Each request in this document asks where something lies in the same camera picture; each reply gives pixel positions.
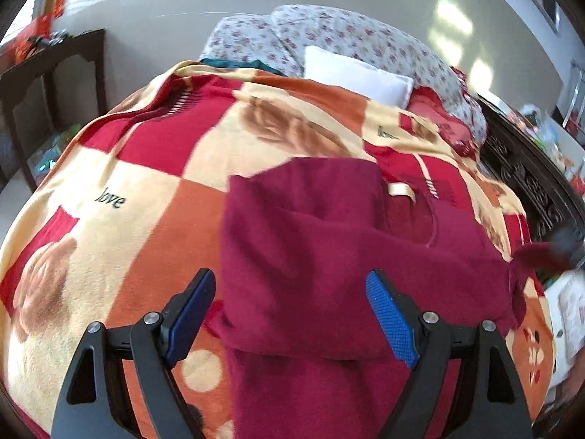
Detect maroon knit sweater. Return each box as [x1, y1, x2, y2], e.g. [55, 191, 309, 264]
[210, 156, 572, 439]

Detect teal cloth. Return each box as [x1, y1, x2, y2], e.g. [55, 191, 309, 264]
[199, 57, 286, 76]

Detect orange red checked printed blanket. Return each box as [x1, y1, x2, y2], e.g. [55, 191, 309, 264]
[0, 61, 556, 439]

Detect floral pillow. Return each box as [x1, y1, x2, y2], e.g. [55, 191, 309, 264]
[200, 13, 305, 78]

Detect floral quilt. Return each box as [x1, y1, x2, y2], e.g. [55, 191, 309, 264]
[269, 4, 487, 142]

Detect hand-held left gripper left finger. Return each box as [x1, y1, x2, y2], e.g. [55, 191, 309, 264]
[51, 268, 216, 439]

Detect red clutter on side table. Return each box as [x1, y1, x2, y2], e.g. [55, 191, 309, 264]
[11, 15, 69, 61]

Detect white printed paper box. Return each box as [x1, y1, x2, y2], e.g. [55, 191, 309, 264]
[544, 274, 585, 367]

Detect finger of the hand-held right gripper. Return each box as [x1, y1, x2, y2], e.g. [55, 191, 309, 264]
[548, 229, 585, 270]

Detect colourful clutter pile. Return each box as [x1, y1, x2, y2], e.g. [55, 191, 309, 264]
[507, 103, 585, 184]

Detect dark carved wooden headboard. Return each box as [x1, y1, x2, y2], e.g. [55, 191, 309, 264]
[475, 94, 585, 244]

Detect red sheer cloth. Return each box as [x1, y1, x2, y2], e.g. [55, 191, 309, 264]
[406, 86, 480, 157]

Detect colourful bags under table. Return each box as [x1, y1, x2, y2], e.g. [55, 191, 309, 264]
[27, 123, 79, 175]

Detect dark wooden side table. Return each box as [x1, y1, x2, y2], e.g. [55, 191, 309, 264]
[0, 29, 108, 189]

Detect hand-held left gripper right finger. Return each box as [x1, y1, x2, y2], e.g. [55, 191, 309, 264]
[366, 270, 535, 439]

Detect metal rack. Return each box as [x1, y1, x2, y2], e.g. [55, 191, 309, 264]
[564, 59, 585, 130]

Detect white pillow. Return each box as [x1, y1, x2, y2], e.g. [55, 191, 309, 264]
[303, 46, 414, 107]

